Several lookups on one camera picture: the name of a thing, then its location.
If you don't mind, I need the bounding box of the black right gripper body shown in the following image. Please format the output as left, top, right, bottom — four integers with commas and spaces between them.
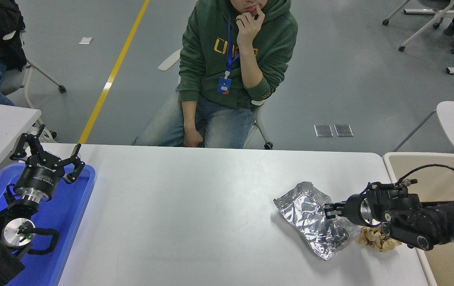
344, 193, 367, 227

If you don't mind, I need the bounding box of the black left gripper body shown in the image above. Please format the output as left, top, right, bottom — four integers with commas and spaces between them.
14, 152, 66, 192

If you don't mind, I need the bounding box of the silver foil tray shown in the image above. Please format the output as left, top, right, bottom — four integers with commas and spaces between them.
273, 182, 362, 261

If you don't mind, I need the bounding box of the tan paper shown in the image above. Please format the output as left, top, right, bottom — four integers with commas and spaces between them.
356, 226, 403, 253

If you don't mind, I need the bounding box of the person's right hand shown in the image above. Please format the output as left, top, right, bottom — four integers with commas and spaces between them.
183, 130, 205, 148

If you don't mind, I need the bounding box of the person's left hand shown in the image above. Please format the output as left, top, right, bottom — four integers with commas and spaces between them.
236, 5, 266, 47

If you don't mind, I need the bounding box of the white shoe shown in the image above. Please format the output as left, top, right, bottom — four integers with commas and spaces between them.
31, 126, 58, 143

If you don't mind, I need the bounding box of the blue plastic tray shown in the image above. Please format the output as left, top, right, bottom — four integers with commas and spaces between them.
0, 162, 96, 286

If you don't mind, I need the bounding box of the grey seat rolling chair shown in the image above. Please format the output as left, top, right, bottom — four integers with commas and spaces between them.
383, 0, 454, 54
0, 31, 67, 110

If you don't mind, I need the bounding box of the silver floor plate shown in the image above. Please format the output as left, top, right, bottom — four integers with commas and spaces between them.
314, 124, 334, 138
334, 124, 354, 137

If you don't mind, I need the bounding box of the large pale plastic bin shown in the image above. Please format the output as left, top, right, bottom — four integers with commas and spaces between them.
382, 152, 454, 286

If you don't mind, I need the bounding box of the white rolling chair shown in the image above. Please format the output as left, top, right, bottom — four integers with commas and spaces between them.
158, 49, 274, 150

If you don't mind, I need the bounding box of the blue lanyard with badge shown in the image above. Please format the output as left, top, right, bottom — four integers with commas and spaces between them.
217, 22, 241, 95

